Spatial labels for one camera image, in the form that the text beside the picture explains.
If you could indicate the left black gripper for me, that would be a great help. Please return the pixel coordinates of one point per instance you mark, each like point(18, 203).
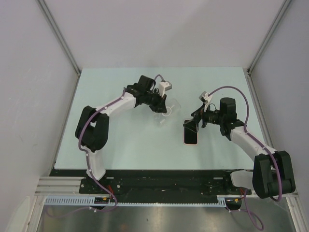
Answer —
point(160, 107)

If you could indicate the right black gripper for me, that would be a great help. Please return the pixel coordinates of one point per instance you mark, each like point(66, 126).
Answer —
point(198, 115)

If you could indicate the pink cased phone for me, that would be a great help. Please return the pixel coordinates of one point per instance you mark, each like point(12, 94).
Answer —
point(189, 137)

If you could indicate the clear phone case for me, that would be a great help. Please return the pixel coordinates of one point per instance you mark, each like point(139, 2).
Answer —
point(173, 107)

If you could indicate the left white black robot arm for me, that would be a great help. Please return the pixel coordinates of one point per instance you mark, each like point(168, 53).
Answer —
point(93, 127)

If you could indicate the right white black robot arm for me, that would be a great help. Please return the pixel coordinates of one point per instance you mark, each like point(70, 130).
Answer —
point(272, 174)

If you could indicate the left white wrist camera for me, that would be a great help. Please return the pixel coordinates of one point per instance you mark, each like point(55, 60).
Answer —
point(163, 87)

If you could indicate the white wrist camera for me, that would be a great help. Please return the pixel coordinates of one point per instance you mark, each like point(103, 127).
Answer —
point(206, 98)
point(163, 87)

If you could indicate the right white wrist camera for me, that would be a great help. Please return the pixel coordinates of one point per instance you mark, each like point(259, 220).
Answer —
point(206, 98)

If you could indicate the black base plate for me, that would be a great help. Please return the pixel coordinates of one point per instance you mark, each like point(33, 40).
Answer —
point(210, 182)

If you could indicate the left aluminium corner post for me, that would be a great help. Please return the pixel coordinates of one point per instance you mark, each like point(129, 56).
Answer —
point(46, 12)

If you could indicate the aluminium corner post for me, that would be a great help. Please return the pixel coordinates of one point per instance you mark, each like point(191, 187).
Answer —
point(269, 34)
point(46, 12)

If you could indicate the aluminium frame rail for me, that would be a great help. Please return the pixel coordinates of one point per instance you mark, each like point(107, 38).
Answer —
point(87, 187)

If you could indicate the right aluminium corner post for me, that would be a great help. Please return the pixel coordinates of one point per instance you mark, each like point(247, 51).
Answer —
point(269, 34)

